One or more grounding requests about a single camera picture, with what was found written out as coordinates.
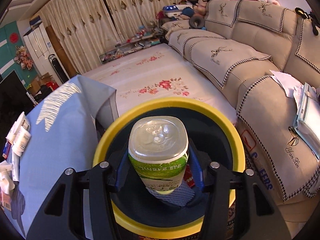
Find white printed carton box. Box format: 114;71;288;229
6;112;31;157

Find black neck pillow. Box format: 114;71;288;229
189;15;205;29

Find yellow rimmed dark trash bin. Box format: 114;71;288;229
93;97;245;239

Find white papers on sofa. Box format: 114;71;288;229
271;70;303;98

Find black television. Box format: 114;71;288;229
0;70;36;150

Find low shelf with clutter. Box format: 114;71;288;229
99;33;162;64

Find beige patterned curtains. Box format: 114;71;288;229
38;0;178;74

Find white refrigerator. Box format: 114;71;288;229
23;22;62;86

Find dried flower wall decoration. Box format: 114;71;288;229
14;46;34;70

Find beige sectional sofa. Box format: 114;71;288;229
162;0;319;223

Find black tower fan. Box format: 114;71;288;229
48;54;69;83

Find white crumpled towel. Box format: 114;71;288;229
0;160;15;194

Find light blue document folder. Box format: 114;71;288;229
293;83;319;161

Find red wrapper in bin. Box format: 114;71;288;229
183;165;195;188

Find black plush toy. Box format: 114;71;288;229
295;7;320;36

